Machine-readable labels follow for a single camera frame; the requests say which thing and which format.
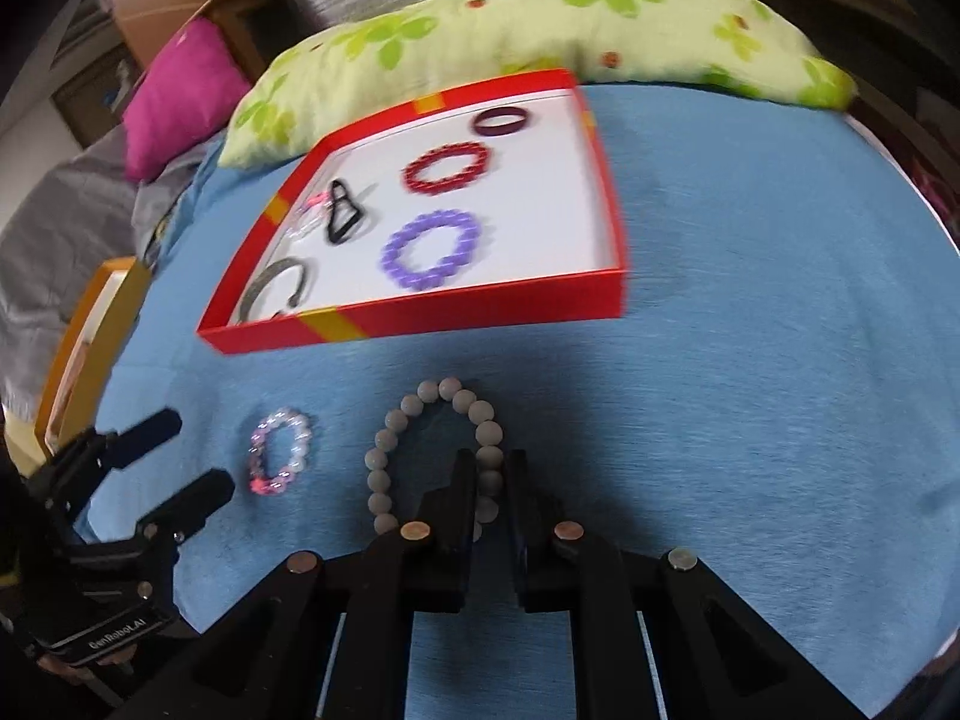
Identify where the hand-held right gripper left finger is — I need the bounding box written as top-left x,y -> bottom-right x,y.
150,450 -> 481,720

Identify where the small clear pink bracelet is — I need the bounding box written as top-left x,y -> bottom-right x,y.
287,191 -> 335,242

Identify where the magenta cushion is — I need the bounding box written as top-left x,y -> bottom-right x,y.
122,19 -> 254,182

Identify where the blue table cloth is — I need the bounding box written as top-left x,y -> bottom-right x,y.
75,82 -> 960,720

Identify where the dark grey bangle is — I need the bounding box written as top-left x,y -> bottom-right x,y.
238,255 -> 314,325

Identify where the black cord bracelet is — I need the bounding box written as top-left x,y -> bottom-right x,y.
325,180 -> 374,245

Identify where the pink white bead bracelet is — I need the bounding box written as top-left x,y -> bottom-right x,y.
246,407 -> 314,497

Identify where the maroon band bracelet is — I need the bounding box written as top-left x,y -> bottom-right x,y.
472,108 -> 530,139

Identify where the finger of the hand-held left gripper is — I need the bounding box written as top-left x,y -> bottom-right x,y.
94,409 -> 183,475
139,469 -> 236,545

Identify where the red bead bracelet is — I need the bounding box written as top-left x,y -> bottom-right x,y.
403,142 -> 493,197

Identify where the orange cardboard box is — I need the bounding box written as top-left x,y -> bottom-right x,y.
34,255 -> 155,466

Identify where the grey cloth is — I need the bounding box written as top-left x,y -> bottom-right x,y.
0,120 -> 203,421

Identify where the red shallow box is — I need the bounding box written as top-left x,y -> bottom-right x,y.
196,69 -> 631,357

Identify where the purple bead bracelet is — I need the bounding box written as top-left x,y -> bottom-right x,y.
379,210 -> 481,292

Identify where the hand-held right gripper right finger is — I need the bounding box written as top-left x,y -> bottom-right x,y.
506,450 -> 871,720

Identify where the green floral quilt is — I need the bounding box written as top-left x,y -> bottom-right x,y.
220,0 -> 858,170

